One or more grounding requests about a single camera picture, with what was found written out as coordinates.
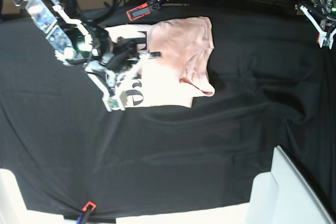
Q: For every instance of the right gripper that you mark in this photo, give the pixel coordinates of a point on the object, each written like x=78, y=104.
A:
x=112, y=73

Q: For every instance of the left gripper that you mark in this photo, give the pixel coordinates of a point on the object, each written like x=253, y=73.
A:
x=323, y=23

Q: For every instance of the light pink T-shirt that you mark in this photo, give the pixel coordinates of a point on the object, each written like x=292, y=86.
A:
x=180, y=73

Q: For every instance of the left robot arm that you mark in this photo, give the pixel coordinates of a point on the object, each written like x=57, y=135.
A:
x=326, y=6

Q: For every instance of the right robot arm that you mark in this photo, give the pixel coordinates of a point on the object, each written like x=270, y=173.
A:
x=77, y=40

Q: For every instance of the black table cloth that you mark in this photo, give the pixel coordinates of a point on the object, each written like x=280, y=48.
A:
x=274, y=86

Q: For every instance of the red black clamp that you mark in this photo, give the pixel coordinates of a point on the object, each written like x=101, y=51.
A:
x=142, y=10

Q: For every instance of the red clamp at front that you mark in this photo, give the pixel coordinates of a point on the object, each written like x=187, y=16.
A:
x=89, y=206

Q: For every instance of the white bin at right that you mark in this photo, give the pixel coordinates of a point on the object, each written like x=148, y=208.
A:
x=283, y=195

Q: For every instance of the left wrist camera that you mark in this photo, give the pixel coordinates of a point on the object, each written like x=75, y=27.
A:
x=325, y=40

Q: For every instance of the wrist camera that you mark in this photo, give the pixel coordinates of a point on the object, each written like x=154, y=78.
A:
x=114, y=103
x=325, y=40

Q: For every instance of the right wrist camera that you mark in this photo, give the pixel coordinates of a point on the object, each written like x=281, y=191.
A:
x=114, y=103

